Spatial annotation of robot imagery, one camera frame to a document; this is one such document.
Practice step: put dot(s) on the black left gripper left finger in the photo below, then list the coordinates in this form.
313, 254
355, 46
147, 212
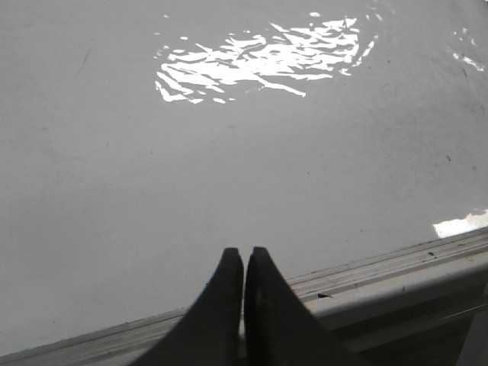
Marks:
208, 334

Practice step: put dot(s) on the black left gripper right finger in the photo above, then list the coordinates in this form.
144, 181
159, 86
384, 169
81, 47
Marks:
279, 329

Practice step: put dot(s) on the white whiteboard with aluminium frame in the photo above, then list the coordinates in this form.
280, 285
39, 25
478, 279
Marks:
141, 138

